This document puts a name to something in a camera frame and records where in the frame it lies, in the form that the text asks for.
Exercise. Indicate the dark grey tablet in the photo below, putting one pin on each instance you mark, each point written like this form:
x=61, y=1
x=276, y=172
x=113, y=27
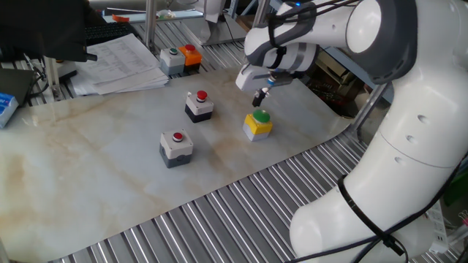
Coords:
x=16, y=85

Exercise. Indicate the white paper stack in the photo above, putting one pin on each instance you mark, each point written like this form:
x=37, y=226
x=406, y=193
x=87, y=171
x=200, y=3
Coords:
x=120, y=65

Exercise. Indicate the grey metal base plate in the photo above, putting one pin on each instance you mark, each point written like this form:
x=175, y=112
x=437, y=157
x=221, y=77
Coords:
x=219, y=34

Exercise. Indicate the green panel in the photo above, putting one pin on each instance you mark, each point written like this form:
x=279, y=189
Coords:
x=457, y=190

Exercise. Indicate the small red button box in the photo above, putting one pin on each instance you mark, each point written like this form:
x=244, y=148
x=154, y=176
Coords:
x=176, y=149

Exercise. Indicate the black keyboard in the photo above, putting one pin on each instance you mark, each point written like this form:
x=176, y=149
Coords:
x=109, y=33

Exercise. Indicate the blue tissue pack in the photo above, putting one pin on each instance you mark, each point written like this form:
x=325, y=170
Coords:
x=7, y=109

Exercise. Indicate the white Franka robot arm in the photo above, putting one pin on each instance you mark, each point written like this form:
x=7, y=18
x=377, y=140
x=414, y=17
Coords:
x=420, y=146

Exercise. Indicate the orange button box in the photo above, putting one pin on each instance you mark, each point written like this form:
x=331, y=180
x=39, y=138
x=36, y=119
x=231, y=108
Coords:
x=191, y=58

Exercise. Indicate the small orange object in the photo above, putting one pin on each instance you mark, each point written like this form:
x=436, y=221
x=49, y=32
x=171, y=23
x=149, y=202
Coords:
x=120, y=18

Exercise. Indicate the white power strip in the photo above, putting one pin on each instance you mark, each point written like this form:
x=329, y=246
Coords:
x=438, y=226

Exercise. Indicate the green button yellow box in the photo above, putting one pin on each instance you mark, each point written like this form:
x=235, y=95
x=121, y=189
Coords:
x=257, y=128

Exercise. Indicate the large red button box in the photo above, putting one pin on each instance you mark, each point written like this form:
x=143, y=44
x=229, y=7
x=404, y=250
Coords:
x=199, y=107

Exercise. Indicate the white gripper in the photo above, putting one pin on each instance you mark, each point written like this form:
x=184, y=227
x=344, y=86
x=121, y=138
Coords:
x=252, y=78

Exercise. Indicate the marble pattern mat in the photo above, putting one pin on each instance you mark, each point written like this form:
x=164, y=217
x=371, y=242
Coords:
x=109, y=175

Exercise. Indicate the black monitor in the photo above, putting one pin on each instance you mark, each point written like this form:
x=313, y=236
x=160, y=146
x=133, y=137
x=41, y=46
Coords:
x=44, y=29

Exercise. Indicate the aluminium frame post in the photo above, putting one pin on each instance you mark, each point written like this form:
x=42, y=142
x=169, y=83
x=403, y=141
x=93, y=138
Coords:
x=369, y=109
x=150, y=22
x=261, y=12

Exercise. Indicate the grey box green button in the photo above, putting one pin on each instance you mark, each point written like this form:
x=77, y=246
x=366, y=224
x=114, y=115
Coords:
x=172, y=62

